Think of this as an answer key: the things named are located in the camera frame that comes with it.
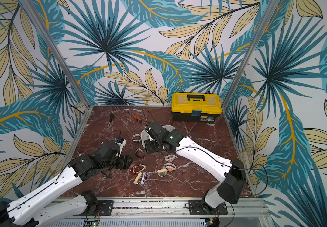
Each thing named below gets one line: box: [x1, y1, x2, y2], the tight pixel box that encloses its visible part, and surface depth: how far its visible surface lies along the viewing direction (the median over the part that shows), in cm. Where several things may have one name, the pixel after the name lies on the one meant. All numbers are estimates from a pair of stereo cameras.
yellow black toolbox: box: [171, 92, 223, 123], surface depth 102 cm
